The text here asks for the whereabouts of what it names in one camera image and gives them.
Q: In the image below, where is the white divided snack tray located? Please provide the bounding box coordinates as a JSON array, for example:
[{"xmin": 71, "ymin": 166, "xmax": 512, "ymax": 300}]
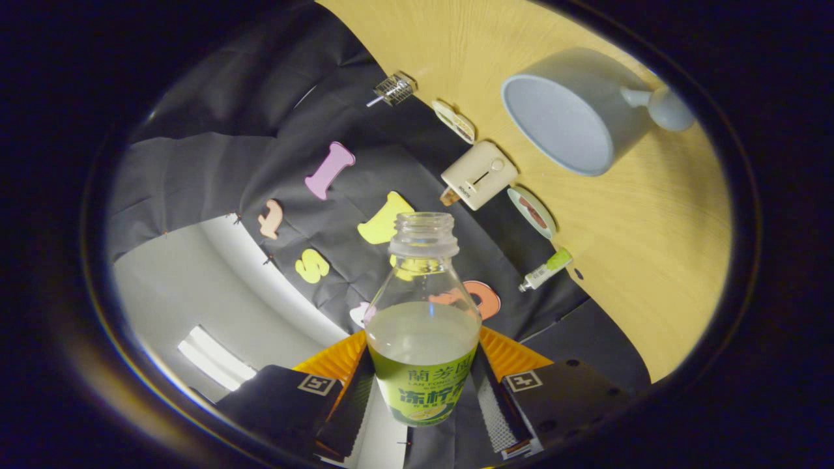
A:
[{"xmin": 431, "ymin": 99, "xmax": 476, "ymax": 145}]

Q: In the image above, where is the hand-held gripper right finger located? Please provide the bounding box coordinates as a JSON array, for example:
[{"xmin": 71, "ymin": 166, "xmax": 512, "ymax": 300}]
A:
[{"xmin": 472, "ymin": 326, "xmax": 633, "ymax": 460}]

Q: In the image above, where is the pale green plate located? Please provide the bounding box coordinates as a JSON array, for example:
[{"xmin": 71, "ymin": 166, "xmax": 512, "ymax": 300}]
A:
[{"xmin": 507, "ymin": 186, "xmax": 558, "ymax": 240}]

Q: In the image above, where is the slim white bottle green label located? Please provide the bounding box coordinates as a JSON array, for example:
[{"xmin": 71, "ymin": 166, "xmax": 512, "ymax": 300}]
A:
[{"xmin": 518, "ymin": 248, "xmax": 574, "ymax": 292}]

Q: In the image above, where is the pale blue cup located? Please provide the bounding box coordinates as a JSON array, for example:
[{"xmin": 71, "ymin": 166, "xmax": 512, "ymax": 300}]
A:
[{"xmin": 500, "ymin": 47, "xmax": 696, "ymax": 177}]

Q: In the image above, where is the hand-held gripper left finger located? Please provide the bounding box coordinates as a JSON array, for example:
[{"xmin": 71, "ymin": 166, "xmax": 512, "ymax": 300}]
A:
[{"xmin": 215, "ymin": 330, "xmax": 377, "ymax": 460}]

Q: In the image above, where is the wooden table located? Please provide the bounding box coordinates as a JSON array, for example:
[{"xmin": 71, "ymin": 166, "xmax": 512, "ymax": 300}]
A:
[{"xmin": 316, "ymin": 0, "xmax": 734, "ymax": 384}]

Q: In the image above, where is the clear juice bottle green label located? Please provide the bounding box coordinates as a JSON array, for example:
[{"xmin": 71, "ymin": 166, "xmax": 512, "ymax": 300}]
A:
[{"xmin": 364, "ymin": 212, "xmax": 483, "ymax": 428}]

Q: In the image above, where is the cream toaster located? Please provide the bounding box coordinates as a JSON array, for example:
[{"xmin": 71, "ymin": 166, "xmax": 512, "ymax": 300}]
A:
[{"xmin": 440, "ymin": 141, "xmax": 519, "ymax": 212}]

